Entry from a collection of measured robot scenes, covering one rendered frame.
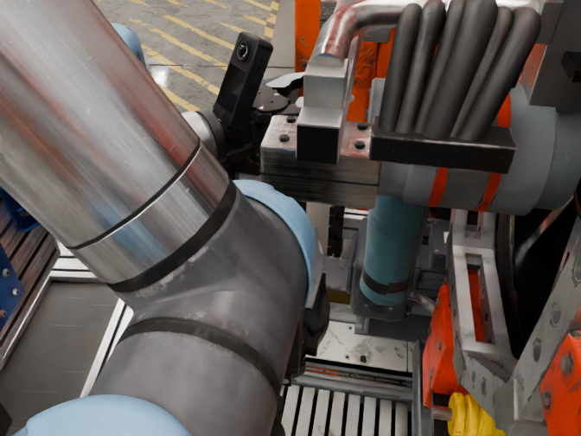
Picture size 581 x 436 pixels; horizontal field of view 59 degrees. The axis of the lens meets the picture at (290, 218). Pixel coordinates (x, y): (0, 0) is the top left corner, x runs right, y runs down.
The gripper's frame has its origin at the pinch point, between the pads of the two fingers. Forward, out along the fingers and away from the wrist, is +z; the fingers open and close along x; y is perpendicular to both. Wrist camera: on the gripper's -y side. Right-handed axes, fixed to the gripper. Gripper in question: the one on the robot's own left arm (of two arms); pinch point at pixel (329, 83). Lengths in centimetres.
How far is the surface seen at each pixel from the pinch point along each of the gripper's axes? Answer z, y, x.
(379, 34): 2.6, -8.3, 6.1
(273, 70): 97, 83, -164
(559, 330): -16.0, -4.2, 45.1
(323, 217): 45, 83, -53
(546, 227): 14.2, 12.7, 29.6
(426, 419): 11, 68, 24
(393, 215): 1.3, 15.0, 14.5
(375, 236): 0.6, 20.3, 12.3
